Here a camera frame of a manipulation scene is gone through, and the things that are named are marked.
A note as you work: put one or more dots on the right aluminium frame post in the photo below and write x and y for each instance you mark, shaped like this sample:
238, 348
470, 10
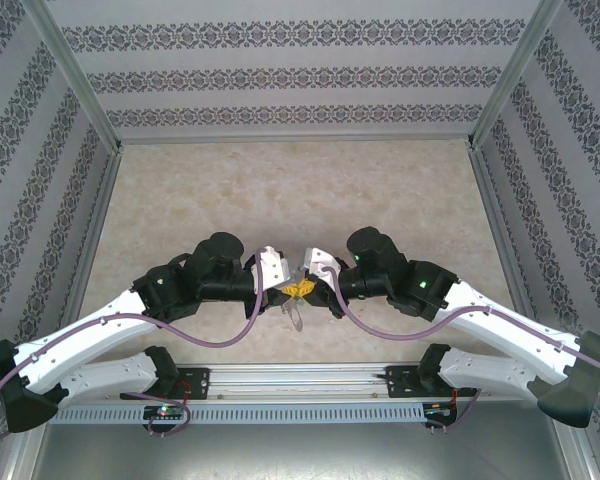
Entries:
508, 75

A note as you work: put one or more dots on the aluminium frame post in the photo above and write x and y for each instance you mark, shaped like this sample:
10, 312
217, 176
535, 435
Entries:
79, 75
508, 75

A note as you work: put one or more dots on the aluminium back frame bar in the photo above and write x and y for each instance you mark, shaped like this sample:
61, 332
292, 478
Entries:
295, 139

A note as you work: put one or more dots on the left small circuit board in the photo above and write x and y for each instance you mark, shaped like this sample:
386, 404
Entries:
165, 411

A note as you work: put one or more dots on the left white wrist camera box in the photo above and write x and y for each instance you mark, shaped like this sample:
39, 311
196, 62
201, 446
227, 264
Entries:
270, 267

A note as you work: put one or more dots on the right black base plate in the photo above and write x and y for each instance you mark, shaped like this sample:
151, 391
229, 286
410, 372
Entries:
400, 382

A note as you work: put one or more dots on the right small circuit board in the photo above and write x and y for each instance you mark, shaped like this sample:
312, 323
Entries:
437, 410

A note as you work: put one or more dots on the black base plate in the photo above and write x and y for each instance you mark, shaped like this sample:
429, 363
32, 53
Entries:
197, 382
400, 382

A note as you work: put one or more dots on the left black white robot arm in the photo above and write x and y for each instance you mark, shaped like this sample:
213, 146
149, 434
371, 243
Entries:
80, 335

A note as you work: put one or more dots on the grey metal panel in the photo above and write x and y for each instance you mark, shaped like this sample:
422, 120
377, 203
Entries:
300, 455

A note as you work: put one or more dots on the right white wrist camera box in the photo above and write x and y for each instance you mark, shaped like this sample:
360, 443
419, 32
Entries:
320, 260

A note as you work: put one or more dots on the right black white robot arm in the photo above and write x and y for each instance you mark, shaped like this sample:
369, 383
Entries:
505, 325

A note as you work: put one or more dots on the small circuit board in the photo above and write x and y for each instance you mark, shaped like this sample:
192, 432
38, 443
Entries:
437, 410
165, 411

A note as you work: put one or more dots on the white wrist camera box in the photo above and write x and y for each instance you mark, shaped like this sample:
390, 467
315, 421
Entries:
270, 267
320, 260

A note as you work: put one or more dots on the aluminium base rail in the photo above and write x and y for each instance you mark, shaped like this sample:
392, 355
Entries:
295, 382

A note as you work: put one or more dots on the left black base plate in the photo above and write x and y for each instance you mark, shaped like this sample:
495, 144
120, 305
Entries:
197, 382

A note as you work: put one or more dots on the left aluminium frame post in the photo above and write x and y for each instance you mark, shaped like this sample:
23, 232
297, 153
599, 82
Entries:
79, 75

